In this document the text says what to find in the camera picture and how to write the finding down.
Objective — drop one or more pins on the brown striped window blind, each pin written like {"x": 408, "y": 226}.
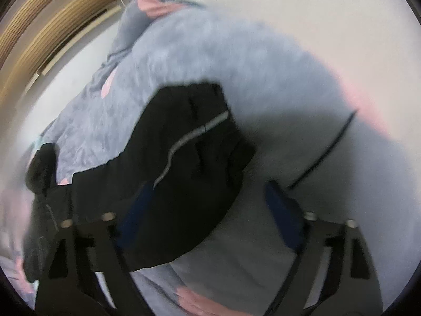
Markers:
{"x": 33, "y": 32}

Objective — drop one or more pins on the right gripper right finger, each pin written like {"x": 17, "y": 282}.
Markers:
{"x": 351, "y": 285}

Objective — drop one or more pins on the black hooded jacket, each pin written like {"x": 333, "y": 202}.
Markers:
{"x": 185, "y": 145}

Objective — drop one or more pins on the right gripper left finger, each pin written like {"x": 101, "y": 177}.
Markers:
{"x": 85, "y": 272}

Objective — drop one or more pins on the grey floral blanket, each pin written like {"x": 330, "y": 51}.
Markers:
{"x": 309, "y": 138}

